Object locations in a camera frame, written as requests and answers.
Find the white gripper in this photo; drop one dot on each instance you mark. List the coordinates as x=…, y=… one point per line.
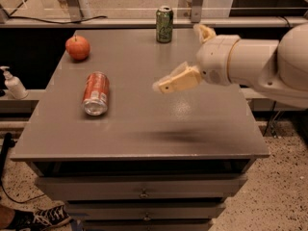
x=216, y=59

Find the red coke can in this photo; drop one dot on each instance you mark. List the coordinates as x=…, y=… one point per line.
x=96, y=94

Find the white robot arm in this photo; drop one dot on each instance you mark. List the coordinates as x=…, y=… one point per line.
x=278, y=69

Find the green soda can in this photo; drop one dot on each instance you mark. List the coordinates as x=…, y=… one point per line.
x=164, y=24

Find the orange apple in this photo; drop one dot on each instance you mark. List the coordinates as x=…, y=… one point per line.
x=77, y=47

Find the grey drawer cabinet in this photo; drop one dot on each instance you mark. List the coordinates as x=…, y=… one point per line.
x=189, y=150

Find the top drawer knob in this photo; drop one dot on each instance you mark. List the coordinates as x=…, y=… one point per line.
x=144, y=194

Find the drawer knob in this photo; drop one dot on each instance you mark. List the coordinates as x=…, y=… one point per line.
x=144, y=194
x=147, y=217

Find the white pump bottle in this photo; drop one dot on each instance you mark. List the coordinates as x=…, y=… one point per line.
x=14, y=84

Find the black white sneaker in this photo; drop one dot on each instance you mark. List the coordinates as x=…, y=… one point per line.
x=40, y=220

